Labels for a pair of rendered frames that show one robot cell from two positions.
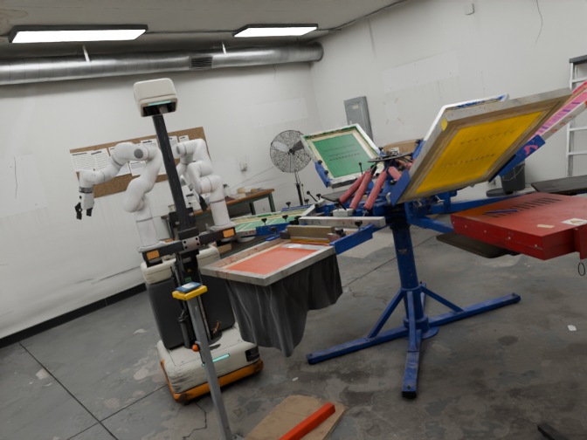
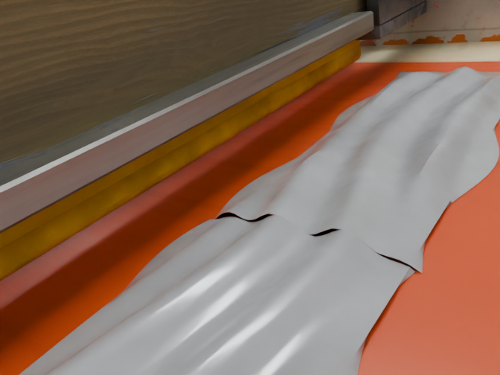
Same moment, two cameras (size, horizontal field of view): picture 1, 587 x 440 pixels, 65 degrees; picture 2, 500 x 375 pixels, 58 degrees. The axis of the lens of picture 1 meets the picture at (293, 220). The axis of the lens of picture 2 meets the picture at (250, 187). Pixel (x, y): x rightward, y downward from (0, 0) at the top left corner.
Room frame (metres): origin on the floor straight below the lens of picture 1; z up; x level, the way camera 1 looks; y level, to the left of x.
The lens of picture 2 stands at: (2.62, 0.08, 1.03)
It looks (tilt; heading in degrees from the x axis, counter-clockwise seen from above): 27 degrees down; 261
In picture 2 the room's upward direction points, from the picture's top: 11 degrees counter-clockwise
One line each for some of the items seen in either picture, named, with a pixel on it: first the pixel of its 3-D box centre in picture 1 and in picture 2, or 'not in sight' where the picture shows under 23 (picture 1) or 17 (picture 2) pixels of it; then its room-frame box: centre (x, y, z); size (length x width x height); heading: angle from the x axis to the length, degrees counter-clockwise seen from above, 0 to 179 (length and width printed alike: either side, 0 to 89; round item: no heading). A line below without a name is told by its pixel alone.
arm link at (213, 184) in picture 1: (212, 189); not in sight; (2.80, 0.44, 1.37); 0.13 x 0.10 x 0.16; 122
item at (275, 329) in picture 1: (254, 311); not in sight; (2.31, 0.30, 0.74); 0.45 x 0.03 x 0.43; 40
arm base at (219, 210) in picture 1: (219, 213); not in sight; (2.81, 0.44, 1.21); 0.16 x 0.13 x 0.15; 23
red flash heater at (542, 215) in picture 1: (542, 221); not in sight; (1.78, -0.98, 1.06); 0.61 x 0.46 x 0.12; 10
